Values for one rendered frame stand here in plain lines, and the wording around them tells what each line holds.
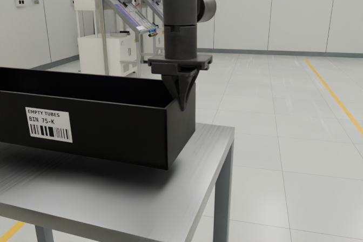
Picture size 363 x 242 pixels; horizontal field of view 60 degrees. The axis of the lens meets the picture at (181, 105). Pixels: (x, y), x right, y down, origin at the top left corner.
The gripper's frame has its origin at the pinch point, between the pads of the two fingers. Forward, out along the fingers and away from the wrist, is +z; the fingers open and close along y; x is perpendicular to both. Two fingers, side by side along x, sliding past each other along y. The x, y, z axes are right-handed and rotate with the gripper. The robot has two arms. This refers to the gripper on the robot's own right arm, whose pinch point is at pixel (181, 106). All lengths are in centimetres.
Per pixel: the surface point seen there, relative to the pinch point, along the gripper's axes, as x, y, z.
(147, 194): 10.6, 2.8, 12.8
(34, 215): 20.0, 18.2, 13.5
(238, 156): -163, 9, 96
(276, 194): -121, -20, 95
